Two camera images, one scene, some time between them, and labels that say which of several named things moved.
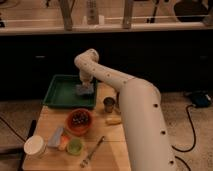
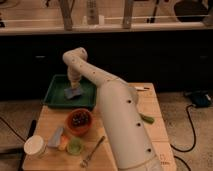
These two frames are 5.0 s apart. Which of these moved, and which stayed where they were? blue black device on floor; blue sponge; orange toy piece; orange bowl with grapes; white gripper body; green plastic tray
Moved: white gripper body; blue sponge
Stayed: orange toy piece; green plastic tray; blue black device on floor; orange bowl with grapes
